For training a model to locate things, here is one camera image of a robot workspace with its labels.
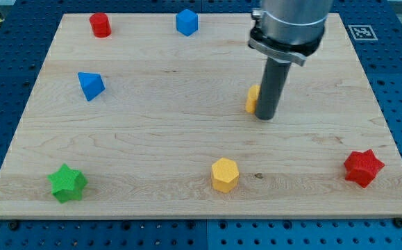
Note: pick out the yellow heart block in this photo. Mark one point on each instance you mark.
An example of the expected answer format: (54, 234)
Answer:
(252, 99)

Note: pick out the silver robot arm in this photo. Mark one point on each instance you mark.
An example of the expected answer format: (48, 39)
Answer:
(289, 31)

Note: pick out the yellow hexagon block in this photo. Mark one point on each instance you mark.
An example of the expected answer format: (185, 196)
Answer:
(224, 175)

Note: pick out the wooden board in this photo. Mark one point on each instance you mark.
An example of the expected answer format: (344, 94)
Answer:
(174, 105)

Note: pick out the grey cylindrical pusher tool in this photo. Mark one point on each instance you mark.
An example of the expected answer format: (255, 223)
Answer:
(273, 81)

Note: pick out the blue cube block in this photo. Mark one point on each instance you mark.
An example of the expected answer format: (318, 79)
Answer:
(187, 22)

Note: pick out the blue triangle block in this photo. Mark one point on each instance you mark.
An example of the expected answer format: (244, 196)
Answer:
(92, 84)

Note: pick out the red cylinder block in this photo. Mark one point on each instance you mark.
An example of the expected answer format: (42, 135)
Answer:
(100, 25)

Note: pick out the green star block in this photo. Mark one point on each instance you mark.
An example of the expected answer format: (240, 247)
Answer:
(67, 184)

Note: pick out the red star block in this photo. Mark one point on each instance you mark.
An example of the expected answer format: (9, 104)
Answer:
(362, 167)

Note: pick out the white fiducial marker tag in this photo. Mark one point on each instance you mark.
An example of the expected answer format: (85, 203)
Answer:
(361, 32)

